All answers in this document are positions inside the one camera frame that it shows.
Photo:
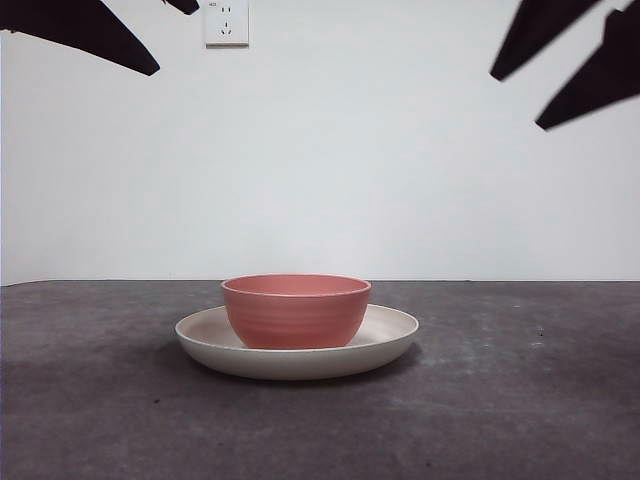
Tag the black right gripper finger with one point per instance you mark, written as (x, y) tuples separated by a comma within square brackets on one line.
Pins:
[(535, 30), (610, 75)]

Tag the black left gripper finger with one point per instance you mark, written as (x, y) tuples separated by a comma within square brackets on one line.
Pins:
[(75, 20), (186, 4)]

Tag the red ribbed bowl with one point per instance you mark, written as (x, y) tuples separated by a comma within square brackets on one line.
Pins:
[(295, 315)]

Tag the white round plate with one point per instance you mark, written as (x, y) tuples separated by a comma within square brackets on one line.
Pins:
[(295, 362)]

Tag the white wall socket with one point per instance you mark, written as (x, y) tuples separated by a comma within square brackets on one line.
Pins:
[(227, 25)]

